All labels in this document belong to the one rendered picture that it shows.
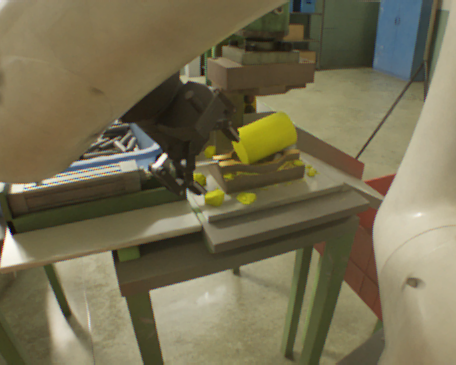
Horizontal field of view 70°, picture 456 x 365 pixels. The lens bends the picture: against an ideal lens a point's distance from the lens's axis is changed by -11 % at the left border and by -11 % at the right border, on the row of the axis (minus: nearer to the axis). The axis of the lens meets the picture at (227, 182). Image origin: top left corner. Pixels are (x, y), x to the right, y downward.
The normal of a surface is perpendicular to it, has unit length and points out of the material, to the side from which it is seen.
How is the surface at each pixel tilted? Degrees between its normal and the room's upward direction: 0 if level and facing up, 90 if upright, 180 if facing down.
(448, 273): 20
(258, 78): 90
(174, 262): 0
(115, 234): 0
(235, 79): 90
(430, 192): 82
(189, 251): 0
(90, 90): 120
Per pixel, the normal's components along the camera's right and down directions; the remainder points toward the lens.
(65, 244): 0.00, -0.87
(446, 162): -0.76, 0.22
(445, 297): -0.30, -0.87
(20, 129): 0.11, 0.73
